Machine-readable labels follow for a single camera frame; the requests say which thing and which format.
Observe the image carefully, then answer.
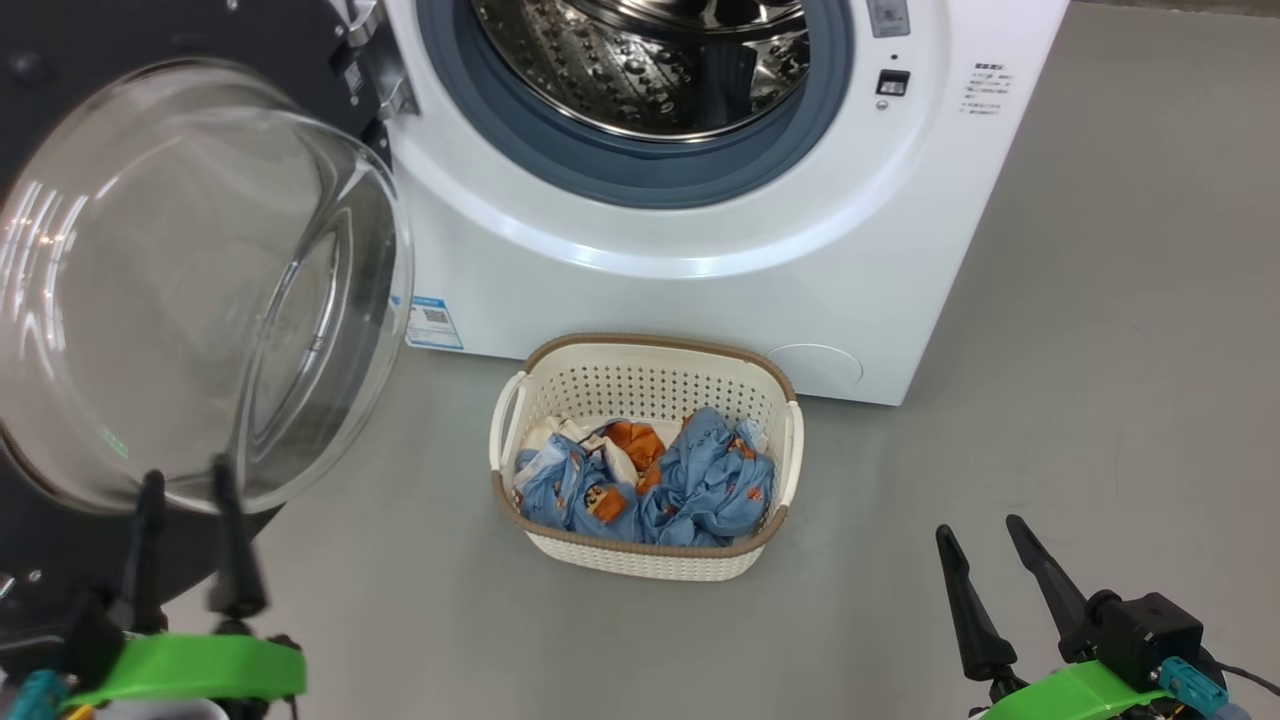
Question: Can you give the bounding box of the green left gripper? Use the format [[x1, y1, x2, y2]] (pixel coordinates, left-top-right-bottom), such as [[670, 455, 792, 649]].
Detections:
[[60, 455, 307, 720]]

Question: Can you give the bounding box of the teal camera cable connector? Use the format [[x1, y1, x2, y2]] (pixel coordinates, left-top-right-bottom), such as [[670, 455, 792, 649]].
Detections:
[[1160, 657, 1251, 720], [0, 668, 71, 720]]

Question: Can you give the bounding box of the thin black right camera cable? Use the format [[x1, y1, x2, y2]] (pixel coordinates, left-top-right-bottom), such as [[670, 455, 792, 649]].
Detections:
[[1215, 660, 1280, 698]]

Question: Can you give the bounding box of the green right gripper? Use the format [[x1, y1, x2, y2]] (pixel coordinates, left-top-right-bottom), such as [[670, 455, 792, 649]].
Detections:
[[935, 514, 1171, 720]]

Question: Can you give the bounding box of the blue and white energy label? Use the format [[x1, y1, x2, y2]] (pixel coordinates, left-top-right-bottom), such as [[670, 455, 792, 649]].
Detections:
[[405, 295, 465, 351]]

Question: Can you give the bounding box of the white front-load washing machine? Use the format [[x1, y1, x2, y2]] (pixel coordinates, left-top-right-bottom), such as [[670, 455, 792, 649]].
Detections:
[[385, 0, 1071, 406]]

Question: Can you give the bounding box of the teal right camera cable connector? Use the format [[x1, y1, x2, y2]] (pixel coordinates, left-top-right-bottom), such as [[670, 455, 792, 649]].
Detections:
[[1160, 657, 1251, 720]]

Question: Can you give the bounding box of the grey rubber door gasket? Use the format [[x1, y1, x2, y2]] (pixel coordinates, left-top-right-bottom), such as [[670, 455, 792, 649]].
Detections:
[[415, 0, 856, 209]]

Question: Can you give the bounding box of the cream perforated laundry basket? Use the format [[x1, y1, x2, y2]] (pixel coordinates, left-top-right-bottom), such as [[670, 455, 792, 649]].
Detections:
[[488, 333, 804, 583]]

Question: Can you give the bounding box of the black metal door hinge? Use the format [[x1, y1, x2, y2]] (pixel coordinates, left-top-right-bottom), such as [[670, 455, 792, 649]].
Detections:
[[335, 0, 419, 123]]

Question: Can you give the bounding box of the blue garment with orange bears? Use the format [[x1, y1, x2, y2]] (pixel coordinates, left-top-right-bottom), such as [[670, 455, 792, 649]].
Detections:
[[512, 430, 646, 543], [640, 405, 776, 549]]

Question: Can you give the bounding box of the black washer door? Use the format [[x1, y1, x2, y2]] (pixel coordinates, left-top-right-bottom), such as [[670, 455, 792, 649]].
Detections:
[[0, 0, 416, 651]]

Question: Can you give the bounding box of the teal left camera cable connector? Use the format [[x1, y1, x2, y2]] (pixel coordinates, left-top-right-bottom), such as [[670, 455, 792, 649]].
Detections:
[[0, 668, 71, 720]]

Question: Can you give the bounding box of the stainless steel washing machine drum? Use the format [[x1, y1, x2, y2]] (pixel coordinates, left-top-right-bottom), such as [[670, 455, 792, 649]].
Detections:
[[472, 0, 813, 143]]

